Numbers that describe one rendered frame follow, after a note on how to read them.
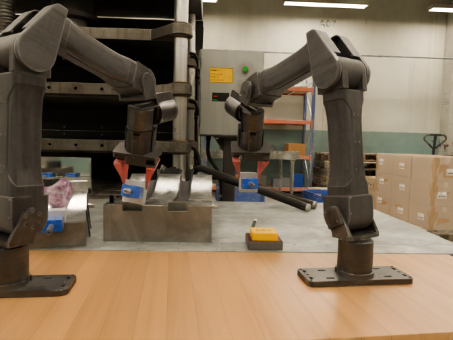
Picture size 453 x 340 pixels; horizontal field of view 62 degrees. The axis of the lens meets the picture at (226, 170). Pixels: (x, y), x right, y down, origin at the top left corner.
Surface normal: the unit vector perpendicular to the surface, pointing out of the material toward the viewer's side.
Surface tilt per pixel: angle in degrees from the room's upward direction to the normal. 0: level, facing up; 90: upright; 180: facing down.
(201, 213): 90
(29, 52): 90
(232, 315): 0
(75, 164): 90
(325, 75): 90
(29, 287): 0
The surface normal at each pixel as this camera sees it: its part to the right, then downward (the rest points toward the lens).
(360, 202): 0.53, -0.04
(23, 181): 0.81, -0.16
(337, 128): -0.82, 0.02
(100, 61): 0.84, 0.11
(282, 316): 0.02, -1.00
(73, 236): 0.33, 0.08
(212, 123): 0.04, 0.07
